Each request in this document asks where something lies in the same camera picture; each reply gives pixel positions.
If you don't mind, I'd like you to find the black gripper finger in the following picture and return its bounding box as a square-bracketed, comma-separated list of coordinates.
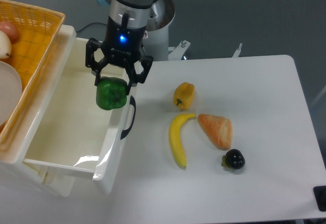
[85, 38, 109, 86]
[124, 54, 154, 95]

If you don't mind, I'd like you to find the green bell pepper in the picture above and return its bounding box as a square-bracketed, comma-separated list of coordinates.
[96, 76, 127, 110]

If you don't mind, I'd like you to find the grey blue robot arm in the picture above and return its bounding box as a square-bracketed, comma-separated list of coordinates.
[85, 0, 157, 90]

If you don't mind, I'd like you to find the white upper drawer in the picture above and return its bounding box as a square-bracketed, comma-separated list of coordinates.
[25, 38, 136, 194]

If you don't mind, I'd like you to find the red apple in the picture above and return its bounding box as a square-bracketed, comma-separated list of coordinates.
[0, 20, 19, 42]

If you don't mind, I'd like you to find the yellow banana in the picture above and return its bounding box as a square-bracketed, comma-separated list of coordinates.
[169, 113, 196, 169]

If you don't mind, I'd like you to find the orange woven basket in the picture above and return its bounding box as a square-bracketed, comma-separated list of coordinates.
[1, 0, 65, 151]

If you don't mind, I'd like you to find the yellow bell pepper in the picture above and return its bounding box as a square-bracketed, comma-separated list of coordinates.
[173, 82, 195, 110]

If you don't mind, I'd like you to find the black cable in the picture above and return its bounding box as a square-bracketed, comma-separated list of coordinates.
[75, 22, 109, 34]

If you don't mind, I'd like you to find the orange croissant bread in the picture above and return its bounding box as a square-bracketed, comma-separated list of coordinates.
[197, 114, 233, 150]

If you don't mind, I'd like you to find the black device at table edge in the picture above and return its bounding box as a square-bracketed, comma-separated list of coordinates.
[313, 185, 326, 212]

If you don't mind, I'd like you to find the white drawer cabinet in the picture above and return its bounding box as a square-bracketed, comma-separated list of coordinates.
[1, 25, 76, 197]

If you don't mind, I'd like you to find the black drawer handle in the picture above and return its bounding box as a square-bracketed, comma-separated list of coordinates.
[120, 96, 137, 140]

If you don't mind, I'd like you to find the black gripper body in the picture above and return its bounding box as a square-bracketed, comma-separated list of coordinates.
[101, 17, 146, 68]

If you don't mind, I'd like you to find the white plate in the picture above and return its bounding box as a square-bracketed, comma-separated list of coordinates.
[0, 61, 22, 125]

